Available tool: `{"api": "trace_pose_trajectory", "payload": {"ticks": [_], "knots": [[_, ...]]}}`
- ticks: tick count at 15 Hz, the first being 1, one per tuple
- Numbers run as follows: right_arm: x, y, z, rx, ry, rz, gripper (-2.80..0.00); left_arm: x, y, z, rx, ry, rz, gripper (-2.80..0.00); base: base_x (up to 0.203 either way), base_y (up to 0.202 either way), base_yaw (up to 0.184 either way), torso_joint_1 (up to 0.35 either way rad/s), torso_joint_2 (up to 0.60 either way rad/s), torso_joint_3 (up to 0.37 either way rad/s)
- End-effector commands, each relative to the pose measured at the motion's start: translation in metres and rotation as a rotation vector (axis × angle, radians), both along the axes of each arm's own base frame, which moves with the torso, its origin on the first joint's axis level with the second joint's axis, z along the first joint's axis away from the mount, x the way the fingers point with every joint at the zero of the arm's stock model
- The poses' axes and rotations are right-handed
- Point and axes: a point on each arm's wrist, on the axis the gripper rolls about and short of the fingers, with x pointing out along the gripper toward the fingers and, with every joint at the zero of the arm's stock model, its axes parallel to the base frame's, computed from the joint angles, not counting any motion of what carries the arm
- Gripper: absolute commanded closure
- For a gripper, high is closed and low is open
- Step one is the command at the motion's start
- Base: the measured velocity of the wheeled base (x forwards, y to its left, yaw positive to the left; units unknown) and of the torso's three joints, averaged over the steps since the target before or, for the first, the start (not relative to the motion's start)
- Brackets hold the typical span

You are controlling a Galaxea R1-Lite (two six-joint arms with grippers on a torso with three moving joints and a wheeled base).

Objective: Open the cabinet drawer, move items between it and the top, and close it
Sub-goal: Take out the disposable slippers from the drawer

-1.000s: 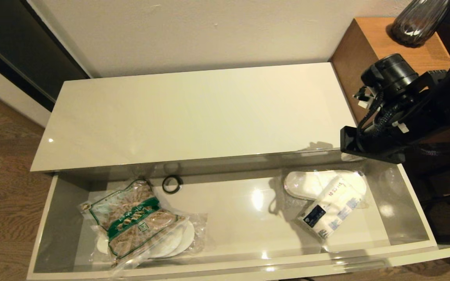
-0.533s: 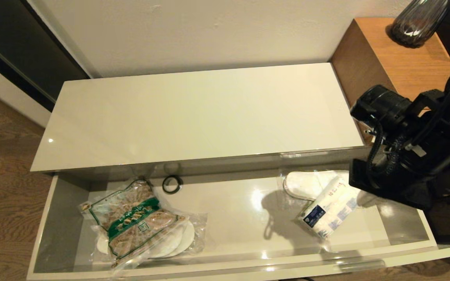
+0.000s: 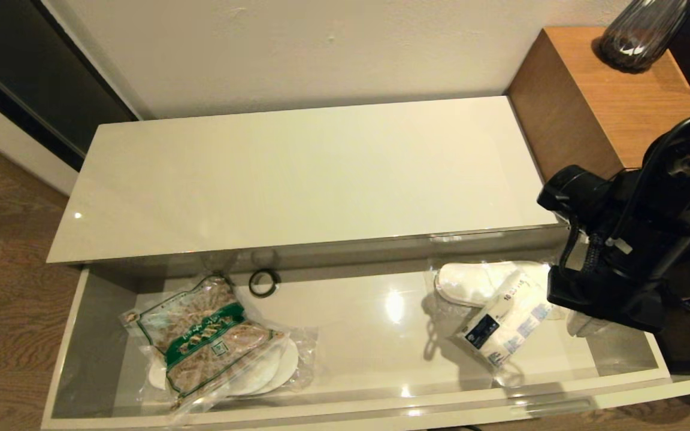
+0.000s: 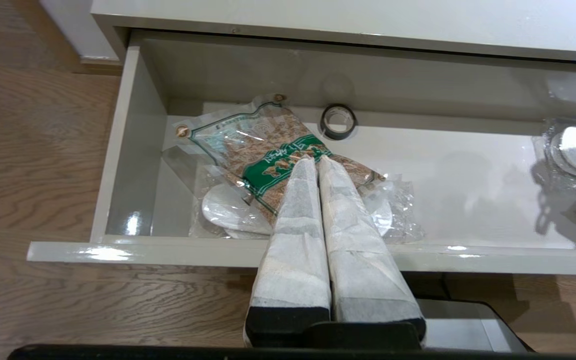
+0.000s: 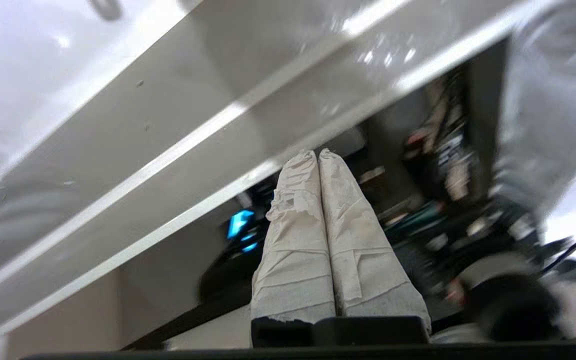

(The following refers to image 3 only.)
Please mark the brown wooden desk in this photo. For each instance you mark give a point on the brown wooden desk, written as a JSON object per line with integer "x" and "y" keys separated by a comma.
{"x": 584, "y": 96}

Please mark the dark sliding door panel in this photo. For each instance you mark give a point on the dark sliding door panel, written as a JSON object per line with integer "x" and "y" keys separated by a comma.
{"x": 27, "y": 66}

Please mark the green label snack bag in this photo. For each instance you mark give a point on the green label snack bag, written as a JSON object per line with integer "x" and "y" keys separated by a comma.
{"x": 207, "y": 338}

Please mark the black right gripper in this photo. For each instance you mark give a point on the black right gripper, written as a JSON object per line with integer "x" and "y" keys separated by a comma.
{"x": 608, "y": 299}

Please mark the black tape roll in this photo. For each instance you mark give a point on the black tape roll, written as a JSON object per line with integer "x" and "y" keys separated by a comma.
{"x": 251, "y": 283}

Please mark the dark ribbed glass vase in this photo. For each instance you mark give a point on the dark ribbed glass vase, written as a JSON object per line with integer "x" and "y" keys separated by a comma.
{"x": 638, "y": 36}

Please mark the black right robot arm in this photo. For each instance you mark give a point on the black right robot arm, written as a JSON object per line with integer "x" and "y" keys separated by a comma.
{"x": 680, "y": 179}

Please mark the white tissue pack blue print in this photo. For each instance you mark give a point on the white tissue pack blue print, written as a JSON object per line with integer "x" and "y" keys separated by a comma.
{"x": 507, "y": 326}

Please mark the white cabinet drawer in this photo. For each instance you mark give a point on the white cabinet drawer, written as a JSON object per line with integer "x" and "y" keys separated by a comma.
{"x": 381, "y": 359}

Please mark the white slippers in plastic bag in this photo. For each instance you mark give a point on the white slippers in plastic bag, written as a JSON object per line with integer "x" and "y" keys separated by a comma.
{"x": 290, "y": 359}
{"x": 465, "y": 284}

